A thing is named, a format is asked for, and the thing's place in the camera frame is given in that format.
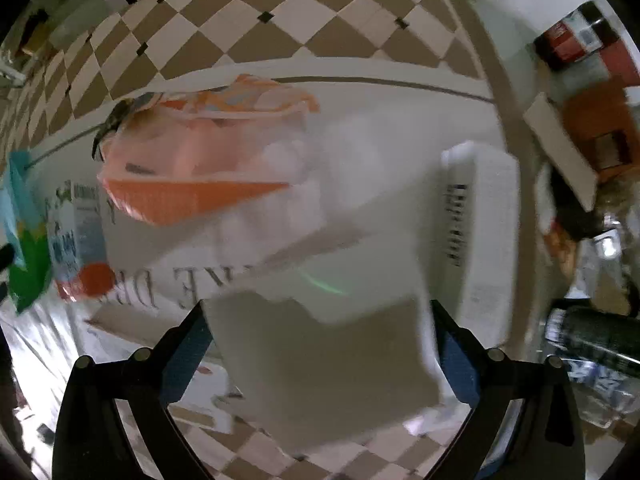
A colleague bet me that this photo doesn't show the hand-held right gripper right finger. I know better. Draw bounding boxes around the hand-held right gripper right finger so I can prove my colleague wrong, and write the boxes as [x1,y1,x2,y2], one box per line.
[429,299,589,480]

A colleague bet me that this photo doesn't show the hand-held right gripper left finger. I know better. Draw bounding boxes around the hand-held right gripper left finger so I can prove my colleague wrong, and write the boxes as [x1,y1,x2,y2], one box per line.
[52,299,217,480]

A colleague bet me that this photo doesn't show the large white printed plastic bag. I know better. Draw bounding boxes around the large white printed plastic bag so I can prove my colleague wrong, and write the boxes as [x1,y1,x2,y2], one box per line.
[82,62,521,436]

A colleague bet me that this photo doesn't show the white plastic device box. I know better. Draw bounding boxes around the white plastic device box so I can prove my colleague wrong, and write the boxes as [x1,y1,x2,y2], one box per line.
[440,141,521,348]

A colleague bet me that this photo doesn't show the dark green drink can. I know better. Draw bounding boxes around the dark green drink can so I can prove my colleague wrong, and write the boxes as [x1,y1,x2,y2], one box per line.
[544,306,640,381]

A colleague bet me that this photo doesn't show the clear plastic bottle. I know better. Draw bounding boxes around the clear plastic bottle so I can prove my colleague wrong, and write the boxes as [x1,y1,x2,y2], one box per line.
[562,355,638,428]

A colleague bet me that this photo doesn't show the white blue printed carton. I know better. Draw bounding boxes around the white blue printed carton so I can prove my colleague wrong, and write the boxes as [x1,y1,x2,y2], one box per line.
[46,180,117,302]

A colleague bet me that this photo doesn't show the clear crumpled plastic packaging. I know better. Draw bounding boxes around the clear crumpled plastic packaging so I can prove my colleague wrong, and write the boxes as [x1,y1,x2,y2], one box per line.
[575,180,640,316]

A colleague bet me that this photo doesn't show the blue green paper packet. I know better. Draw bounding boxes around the blue green paper packet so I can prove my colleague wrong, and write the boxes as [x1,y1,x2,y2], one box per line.
[2,151,53,315]

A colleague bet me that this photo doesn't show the orange plastic bag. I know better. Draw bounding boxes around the orange plastic bag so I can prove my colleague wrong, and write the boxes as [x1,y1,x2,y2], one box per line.
[92,74,321,227]

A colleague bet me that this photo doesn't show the white flat board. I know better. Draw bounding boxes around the white flat board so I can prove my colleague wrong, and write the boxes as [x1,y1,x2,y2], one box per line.
[522,92,600,212]

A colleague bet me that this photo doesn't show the orange cardboard box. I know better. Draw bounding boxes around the orange cardboard box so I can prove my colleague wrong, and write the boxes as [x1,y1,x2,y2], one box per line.
[560,77,640,183]

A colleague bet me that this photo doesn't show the red black box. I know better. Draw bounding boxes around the red black box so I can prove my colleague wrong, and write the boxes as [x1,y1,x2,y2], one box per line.
[532,1,623,72]

